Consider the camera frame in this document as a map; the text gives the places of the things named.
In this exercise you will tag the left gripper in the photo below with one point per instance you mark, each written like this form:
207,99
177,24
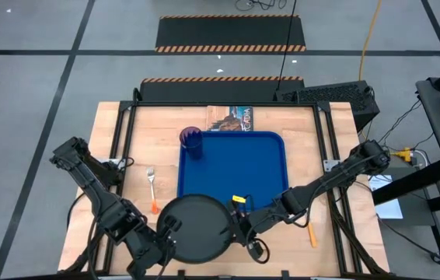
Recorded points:
146,249

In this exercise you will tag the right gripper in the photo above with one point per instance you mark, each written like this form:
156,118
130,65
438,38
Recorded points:
260,223

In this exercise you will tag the black round plate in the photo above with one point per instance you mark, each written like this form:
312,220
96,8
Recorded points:
196,229

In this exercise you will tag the purple faceted plastic cup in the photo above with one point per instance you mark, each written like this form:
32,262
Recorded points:
192,145

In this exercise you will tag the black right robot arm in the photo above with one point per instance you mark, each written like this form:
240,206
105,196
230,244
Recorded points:
336,177

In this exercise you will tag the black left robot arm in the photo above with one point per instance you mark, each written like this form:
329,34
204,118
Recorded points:
99,198

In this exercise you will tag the blue plastic tray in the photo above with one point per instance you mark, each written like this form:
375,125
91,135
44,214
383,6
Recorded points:
239,167

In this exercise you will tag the silver mounting plate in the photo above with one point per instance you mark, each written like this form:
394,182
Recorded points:
331,165

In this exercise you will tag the illustrated paperback book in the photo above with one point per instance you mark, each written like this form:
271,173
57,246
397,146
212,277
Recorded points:
229,118

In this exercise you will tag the black hazard-striped floor mat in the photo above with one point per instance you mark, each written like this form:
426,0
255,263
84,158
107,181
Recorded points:
229,33
220,91

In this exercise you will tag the white paper sheet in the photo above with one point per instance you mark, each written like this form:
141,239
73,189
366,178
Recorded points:
389,206

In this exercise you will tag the black perforated computer tower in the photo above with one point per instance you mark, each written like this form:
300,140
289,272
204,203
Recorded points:
329,99

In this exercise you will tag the yellow power plug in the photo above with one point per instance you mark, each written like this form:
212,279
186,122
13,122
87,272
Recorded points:
403,154

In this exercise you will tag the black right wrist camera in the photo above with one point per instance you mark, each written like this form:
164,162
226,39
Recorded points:
258,249

